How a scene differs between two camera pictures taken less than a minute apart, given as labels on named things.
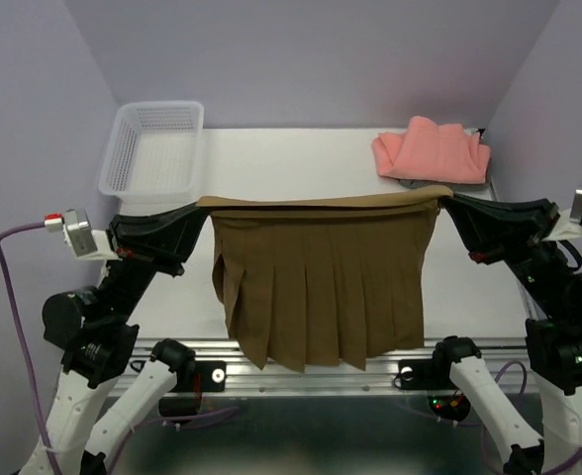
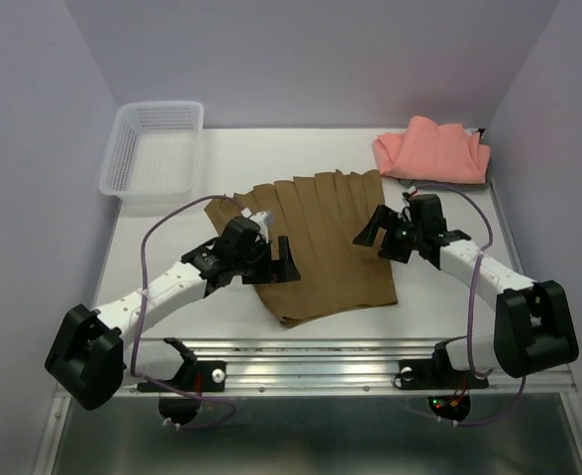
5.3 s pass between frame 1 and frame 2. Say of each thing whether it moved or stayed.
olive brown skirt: moved
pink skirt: stayed
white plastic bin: stayed
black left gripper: moved
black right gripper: moved
